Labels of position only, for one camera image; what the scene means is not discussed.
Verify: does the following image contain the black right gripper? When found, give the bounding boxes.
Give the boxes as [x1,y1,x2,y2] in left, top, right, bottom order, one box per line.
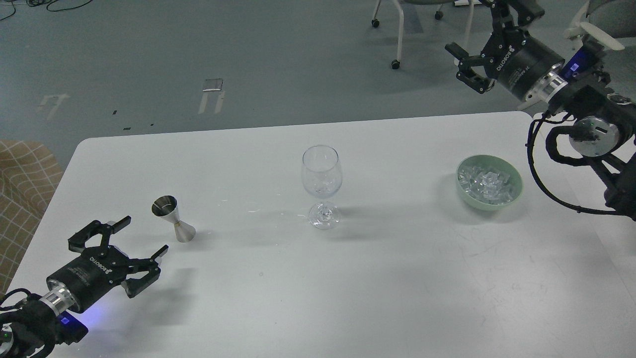
[445,0,565,101]

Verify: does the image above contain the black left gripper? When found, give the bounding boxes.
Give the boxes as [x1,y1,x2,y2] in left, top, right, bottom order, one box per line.
[39,215,169,315]

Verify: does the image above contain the steel double jigger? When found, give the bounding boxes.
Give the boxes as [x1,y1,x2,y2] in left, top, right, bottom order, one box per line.
[151,195,197,243]

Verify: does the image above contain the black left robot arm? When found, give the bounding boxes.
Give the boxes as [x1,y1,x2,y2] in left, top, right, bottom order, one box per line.
[1,217,168,358]

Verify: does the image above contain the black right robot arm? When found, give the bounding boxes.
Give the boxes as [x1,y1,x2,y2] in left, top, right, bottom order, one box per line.
[445,0,635,218]

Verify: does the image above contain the pile of clear ice cubes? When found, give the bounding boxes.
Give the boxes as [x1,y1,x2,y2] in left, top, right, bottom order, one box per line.
[457,165,518,205]

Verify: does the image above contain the clear wine glass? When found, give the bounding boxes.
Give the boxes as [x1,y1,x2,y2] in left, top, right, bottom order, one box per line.
[301,145,343,230]

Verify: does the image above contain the tan checkered chair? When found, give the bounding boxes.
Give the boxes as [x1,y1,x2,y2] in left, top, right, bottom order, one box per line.
[0,140,64,295]

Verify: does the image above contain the white grey office chair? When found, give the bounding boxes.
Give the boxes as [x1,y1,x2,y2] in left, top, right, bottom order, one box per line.
[517,0,636,111]

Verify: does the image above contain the green bowl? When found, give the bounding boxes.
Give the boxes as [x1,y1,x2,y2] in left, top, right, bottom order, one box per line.
[454,155,523,211]

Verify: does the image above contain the black floor cables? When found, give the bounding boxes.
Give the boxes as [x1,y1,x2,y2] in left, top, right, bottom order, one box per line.
[0,0,93,21]

